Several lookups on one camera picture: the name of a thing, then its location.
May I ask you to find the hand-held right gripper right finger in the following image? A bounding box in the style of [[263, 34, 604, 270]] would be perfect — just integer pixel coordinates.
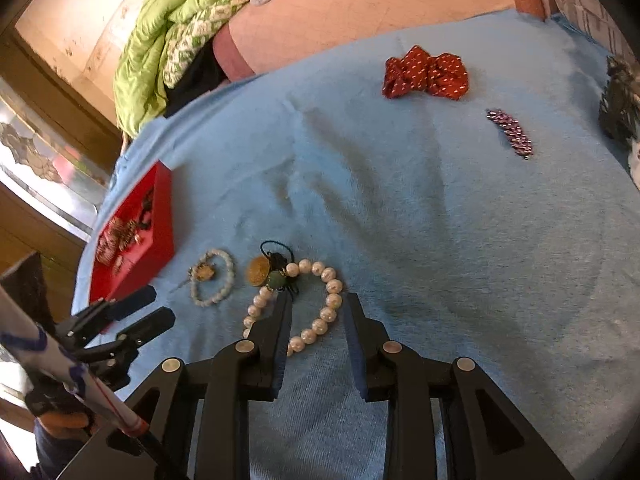
[[342, 292, 576, 480]]

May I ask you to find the small pearl bracelet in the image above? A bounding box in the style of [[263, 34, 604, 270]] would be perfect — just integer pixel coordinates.
[[187, 248, 236, 306]]

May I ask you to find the red cardboard box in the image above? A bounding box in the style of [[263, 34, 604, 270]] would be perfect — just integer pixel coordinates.
[[89, 160, 176, 306]]

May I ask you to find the gold coin pendant black cord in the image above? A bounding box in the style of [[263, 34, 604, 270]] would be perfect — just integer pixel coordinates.
[[247, 240, 291, 288]]

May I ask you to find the striped floral cloth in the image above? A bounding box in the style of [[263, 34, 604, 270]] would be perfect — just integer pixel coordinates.
[[545, 0, 626, 56]]

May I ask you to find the green quilt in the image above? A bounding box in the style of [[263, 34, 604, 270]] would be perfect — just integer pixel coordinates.
[[112, 0, 286, 131]]

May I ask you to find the leopard print bracelet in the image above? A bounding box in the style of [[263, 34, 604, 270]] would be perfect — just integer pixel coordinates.
[[135, 187, 156, 233]]

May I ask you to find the red plaid scrunchie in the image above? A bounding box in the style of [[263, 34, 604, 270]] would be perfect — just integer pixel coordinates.
[[97, 217, 138, 263]]

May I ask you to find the large pearl bracelet green bead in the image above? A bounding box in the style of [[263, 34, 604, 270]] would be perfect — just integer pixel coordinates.
[[242, 259, 343, 356]]

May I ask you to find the black cloth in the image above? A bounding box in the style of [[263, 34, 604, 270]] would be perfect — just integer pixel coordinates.
[[165, 47, 231, 118]]

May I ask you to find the wooden door frame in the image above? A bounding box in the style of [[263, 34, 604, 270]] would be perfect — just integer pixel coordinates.
[[0, 25, 123, 161]]

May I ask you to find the stained glass window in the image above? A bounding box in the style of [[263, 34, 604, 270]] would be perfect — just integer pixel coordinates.
[[0, 90, 111, 241]]

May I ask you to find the dark floral hair accessory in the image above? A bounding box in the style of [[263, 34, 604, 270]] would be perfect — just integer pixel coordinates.
[[599, 57, 640, 141]]

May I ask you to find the pink beaded hair clip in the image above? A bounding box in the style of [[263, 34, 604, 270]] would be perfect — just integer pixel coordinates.
[[486, 108, 537, 160]]

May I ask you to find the red polka dot scrunchie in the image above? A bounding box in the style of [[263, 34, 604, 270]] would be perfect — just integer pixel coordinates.
[[382, 45, 471, 101]]

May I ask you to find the dark wooden cabinet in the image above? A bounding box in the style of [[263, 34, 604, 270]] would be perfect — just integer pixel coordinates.
[[0, 252, 56, 333]]

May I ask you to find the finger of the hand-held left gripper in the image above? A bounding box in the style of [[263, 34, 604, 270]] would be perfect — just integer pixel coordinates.
[[70, 285, 157, 333], [117, 307, 177, 348]]

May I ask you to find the light blue blanket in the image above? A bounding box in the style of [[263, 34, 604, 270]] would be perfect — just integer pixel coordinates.
[[72, 7, 640, 480]]

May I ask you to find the person's left forearm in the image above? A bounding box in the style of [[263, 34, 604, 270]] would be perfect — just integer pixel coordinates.
[[27, 390, 101, 480]]

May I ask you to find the pink sofa cushion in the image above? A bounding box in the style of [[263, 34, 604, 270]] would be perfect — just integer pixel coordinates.
[[212, 0, 546, 83]]

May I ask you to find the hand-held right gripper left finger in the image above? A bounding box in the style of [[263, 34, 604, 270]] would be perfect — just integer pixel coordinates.
[[125, 294, 293, 480]]

